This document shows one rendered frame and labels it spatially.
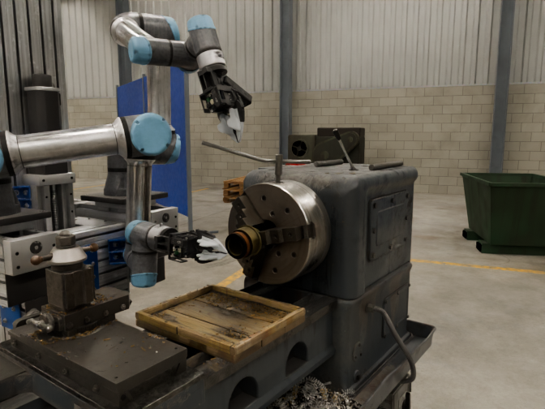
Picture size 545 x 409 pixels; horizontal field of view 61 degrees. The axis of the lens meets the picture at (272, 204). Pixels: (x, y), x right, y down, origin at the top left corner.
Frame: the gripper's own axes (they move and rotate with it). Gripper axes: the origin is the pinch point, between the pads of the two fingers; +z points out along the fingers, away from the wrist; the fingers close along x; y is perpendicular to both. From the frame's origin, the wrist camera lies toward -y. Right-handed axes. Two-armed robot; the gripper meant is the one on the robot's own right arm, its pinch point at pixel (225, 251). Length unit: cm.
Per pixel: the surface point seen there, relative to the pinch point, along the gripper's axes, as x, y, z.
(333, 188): 16.3, -37.6, 10.0
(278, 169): 21.4, -24.8, -2.3
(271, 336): -19.2, -2.2, 15.0
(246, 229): 4.4, -11.4, -2.3
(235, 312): -19.0, -7.6, -1.6
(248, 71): 214, -854, -712
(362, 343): -36, -51, 18
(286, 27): 310, -851, -597
